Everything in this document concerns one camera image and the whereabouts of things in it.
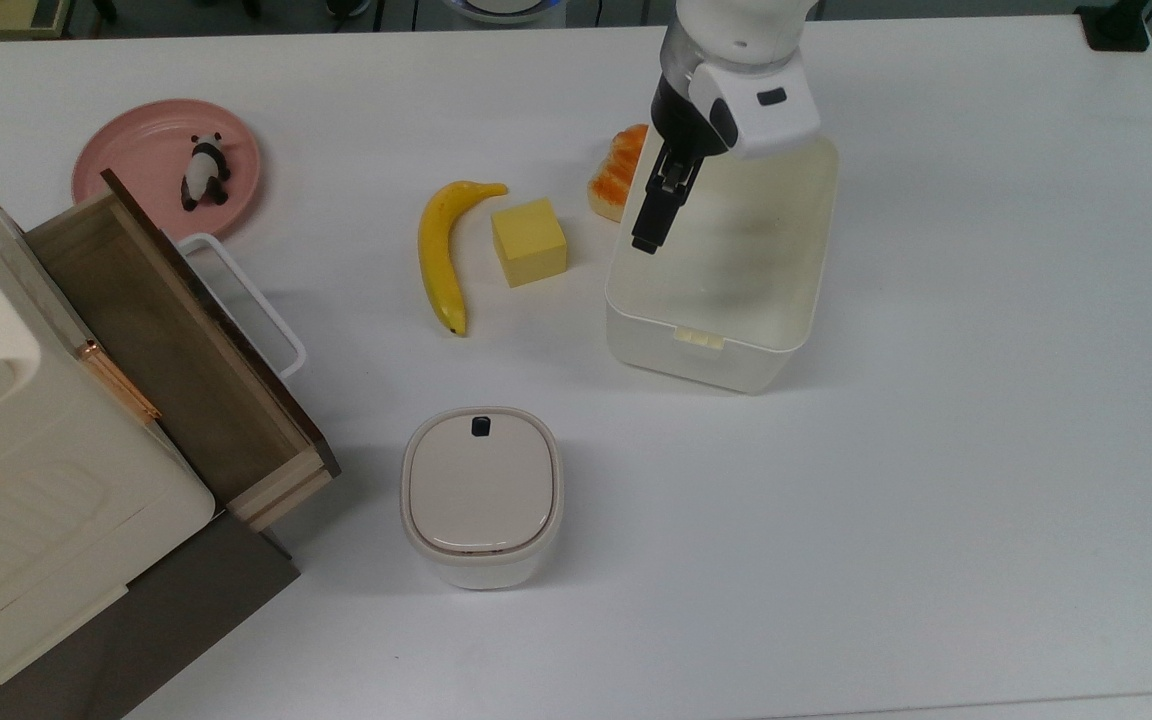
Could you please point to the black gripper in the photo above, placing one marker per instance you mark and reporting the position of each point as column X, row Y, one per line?
column 686, row 120

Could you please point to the white plastic box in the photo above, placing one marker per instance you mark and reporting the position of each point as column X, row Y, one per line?
column 736, row 290

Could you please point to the white black Franka robot arm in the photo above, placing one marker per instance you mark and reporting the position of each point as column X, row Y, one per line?
column 746, row 70

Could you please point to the orange glazed toy bread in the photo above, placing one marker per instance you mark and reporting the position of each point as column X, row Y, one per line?
column 616, row 175

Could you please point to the yellow cube block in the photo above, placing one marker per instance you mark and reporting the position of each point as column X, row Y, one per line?
column 529, row 243

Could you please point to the yellow toy banana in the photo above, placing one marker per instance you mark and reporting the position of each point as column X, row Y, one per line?
column 438, row 260

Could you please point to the cream lidded trash bin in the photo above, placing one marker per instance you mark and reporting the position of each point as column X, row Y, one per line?
column 481, row 495

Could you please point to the black white panda figure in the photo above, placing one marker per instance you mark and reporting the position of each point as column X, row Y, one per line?
column 206, row 172

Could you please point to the pink round plate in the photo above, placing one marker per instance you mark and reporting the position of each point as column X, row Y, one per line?
column 136, row 150

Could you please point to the cream plastic storage cabinet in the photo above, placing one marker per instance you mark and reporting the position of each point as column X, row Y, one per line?
column 26, row 520

